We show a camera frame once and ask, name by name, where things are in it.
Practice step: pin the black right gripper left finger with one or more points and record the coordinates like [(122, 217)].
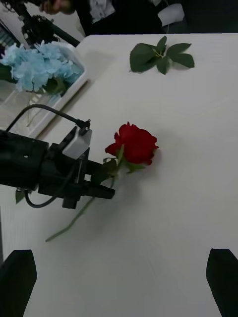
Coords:
[(17, 284)]

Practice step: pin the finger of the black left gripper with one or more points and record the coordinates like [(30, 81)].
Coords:
[(95, 168), (99, 192)]

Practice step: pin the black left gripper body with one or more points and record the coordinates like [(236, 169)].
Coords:
[(57, 173)]

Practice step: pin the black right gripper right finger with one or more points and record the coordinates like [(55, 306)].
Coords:
[(224, 282)]

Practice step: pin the red rose with dark leaves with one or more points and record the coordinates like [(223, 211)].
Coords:
[(136, 146)]

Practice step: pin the pale blue flower green stem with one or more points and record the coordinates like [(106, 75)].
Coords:
[(17, 64), (54, 64)]

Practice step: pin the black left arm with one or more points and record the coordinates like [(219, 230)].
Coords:
[(19, 158)]

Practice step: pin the person's hand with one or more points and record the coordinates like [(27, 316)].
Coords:
[(58, 6)]

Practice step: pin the loose green leaf twig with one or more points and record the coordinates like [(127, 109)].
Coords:
[(141, 57), (19, 196)]

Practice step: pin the shallow white box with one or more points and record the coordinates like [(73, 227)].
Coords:
[(77, 86)]

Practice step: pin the black tripod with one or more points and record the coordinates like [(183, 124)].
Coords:
[(37, 27)]

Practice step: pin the person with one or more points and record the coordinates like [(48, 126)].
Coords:
[(129, 17)]

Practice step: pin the pale grey left wrist camera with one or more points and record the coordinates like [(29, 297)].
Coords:
[(77, 146)]

